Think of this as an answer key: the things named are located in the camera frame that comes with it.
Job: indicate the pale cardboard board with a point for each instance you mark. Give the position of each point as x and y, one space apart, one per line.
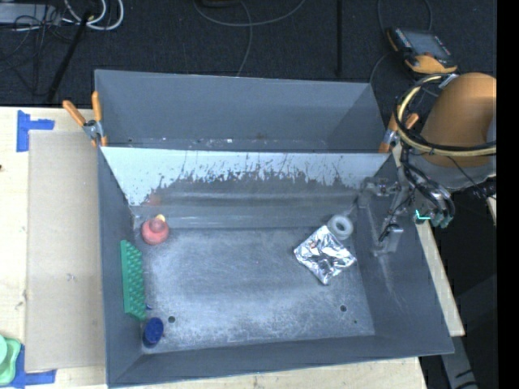
61 237

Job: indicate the pale green plastic toy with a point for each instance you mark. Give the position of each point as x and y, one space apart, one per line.
8 359

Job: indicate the silver foil packet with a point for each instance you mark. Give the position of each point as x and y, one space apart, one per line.
324 255

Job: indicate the grey metal bin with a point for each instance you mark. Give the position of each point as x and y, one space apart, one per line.
251 282

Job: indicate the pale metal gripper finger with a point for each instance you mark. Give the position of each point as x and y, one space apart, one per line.
377 189
391 237

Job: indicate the green studded flat block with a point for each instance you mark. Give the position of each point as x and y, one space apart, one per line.
133 278

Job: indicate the dark blue round cap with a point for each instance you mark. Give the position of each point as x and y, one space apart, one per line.
153 330

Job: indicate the red round toy fruit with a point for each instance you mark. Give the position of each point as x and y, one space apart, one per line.
154 231

